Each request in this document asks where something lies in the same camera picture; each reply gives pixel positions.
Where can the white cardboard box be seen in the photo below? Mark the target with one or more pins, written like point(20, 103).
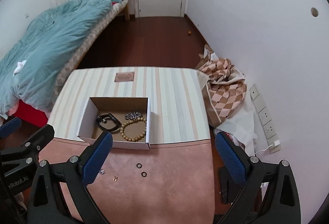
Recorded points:
point(128, 119)

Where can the bed with patterned mattress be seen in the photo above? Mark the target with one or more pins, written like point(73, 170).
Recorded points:
point(39, 118)

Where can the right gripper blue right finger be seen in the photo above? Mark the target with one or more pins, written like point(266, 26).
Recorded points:
point(268, 191)

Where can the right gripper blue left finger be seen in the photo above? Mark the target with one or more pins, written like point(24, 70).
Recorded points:
point(47, 201)

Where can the round wall hole cover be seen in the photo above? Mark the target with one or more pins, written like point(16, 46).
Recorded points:
point(314, 12)

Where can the brown checkered cloth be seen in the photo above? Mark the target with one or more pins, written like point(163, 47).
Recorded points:
point(227, 98)

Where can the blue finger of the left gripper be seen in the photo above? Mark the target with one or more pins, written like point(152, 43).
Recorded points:
point(33, 145)
point(10, 127)

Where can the black box on floor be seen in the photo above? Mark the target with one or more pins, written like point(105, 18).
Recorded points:
point(229, 189)

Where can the white charger plug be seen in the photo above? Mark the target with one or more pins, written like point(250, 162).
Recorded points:
point(276, 143)

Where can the white crumpled tissue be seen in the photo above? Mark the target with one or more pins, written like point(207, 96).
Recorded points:
point(19, 67)

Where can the white wall socket strip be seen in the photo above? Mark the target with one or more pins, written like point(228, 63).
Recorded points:
point(265, 119)

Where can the black smart band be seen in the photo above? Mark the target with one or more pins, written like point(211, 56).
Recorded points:
point(108, 122)

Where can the red white plastic bag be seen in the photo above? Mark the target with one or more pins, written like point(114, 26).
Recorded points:
point(234, 140)

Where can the teal duvet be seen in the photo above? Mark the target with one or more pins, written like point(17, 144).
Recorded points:
point(48, 44)

